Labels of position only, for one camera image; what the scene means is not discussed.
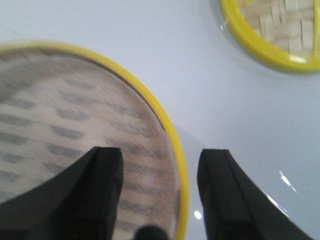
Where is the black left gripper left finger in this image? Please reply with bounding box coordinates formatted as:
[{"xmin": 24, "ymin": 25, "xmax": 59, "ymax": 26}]
[{"xmin": 0, "ymin": 146, "xmax": 124, "ymax": 240}]

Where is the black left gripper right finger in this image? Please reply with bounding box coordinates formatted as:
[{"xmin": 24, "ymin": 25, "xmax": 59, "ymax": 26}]
[{"xmin": 197, "ymin": 149, "xmax": 310, "ymax": 240}]

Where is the bamboo steamer basket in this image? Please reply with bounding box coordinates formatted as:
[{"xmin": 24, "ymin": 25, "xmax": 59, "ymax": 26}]
[{"xmin": 0, "ymin": 40, "xmax": 189, "ymax": 240}]

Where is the woven bamboo steamer lid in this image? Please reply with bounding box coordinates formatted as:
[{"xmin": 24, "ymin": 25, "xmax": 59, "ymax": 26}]
[{"xmin": 219, "ymin": 0, "xmax": 320, "ymax": 73}]

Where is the white liner in left basket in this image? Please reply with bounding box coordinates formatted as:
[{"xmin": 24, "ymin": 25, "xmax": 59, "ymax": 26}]
[{"xmin": 0, "ymin": 48, "xmax": 181, "ymax": 240}]

